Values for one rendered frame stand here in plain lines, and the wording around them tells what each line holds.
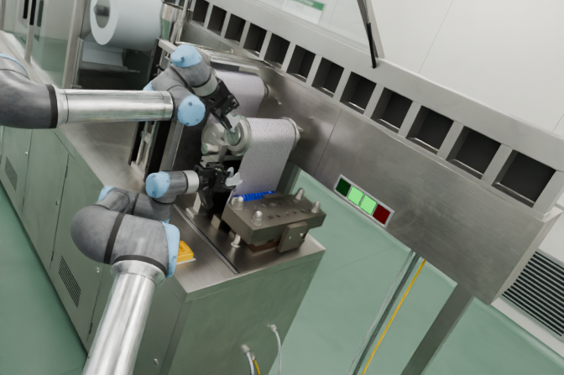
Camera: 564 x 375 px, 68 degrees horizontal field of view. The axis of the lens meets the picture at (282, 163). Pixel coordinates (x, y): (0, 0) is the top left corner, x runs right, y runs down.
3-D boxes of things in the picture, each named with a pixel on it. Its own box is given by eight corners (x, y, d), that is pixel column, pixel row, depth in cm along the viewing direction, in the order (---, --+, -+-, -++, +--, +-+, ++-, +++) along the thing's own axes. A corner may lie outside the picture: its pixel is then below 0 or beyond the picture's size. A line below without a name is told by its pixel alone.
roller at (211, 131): (197, 145, 163) (206, 117, 159) (247, 144, 182) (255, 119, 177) (215, 160, 156) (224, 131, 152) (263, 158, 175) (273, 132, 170)
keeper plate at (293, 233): (276, 249, 154) (286, 225, 150) (294, 244, 162) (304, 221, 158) (280, 253, 153) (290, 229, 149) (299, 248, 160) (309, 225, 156)
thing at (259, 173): (228, 198, 154) (243, 153, 147) (274, 192, 171) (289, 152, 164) (229, 199, 154) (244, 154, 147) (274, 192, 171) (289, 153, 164)
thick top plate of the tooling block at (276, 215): (221, 217, 150) (226, 203, 147) (295, 205, 179) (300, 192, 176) (248, 244, 140) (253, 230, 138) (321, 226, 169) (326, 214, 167)
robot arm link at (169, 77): (152, 101, 111) (183, 75, 112) (136, 85, 118) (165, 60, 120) (168, 120, 117) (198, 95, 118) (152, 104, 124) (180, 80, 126)
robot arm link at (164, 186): (141, 191, 130) (147, 167, 127) (172, 188, 138) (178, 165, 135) (153, 205, 125) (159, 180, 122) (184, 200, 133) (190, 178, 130)
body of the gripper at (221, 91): (241, 106, 137) (226, 81, 127) (222, 124, 135) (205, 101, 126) (227, 97, 141) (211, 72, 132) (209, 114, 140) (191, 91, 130)
